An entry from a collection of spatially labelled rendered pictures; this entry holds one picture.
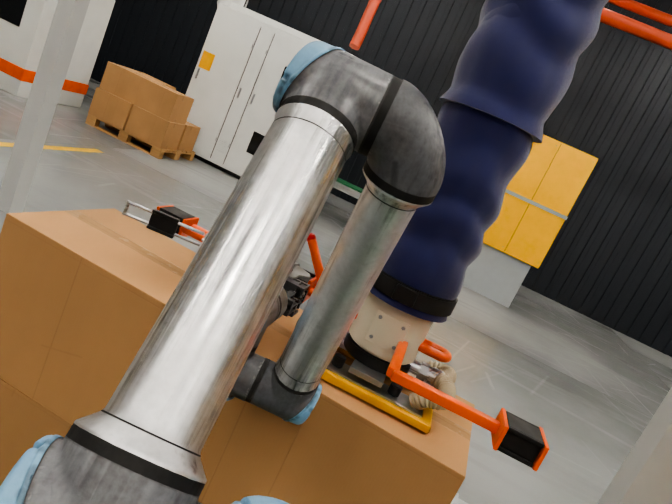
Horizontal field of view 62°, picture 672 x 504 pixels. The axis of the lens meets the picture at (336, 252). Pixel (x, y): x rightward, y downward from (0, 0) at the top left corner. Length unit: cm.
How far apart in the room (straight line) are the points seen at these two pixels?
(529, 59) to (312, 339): 68
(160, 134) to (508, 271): 533
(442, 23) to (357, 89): 1137
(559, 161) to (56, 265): 774
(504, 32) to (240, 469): 107
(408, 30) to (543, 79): 1100
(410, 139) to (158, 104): 740
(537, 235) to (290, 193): 803
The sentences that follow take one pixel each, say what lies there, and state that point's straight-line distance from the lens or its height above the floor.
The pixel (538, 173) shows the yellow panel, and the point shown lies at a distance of 859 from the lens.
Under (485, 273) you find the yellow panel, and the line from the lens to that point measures 870.
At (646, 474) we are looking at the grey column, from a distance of 256.
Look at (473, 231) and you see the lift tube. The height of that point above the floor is 138.
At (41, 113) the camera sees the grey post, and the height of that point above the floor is 72.
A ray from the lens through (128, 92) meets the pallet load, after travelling 836.
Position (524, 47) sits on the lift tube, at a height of 174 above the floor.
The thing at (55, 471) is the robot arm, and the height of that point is 107.
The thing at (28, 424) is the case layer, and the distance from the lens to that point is 165.
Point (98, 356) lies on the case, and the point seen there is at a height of 74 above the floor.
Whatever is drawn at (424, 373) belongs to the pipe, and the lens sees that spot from 135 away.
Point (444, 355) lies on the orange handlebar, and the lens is 132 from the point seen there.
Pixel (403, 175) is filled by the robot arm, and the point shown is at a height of 144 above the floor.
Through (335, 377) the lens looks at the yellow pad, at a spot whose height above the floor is 97.
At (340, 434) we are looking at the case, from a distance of 123.
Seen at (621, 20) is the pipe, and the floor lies 430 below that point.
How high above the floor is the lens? 147
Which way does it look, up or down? 12 degrees down
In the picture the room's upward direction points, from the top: 25 degrees clockwise
